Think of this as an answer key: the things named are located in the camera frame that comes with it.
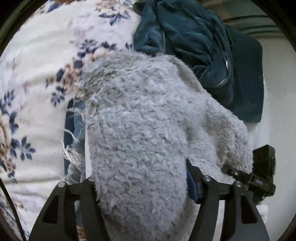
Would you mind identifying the grey fluffy fleece pants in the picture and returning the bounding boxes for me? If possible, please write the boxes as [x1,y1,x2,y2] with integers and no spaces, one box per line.
[80,51,253,240]

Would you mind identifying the blue frayed denim jeans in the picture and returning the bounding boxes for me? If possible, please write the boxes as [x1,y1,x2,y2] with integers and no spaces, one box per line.
[64,99,86,185]

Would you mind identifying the dark teal velvet garment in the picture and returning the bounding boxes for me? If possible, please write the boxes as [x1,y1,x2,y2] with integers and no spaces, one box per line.
[133,1,264,123]

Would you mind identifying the floral plush bed blanket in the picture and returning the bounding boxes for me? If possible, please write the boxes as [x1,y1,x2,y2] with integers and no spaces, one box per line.
[1,1,139,237]

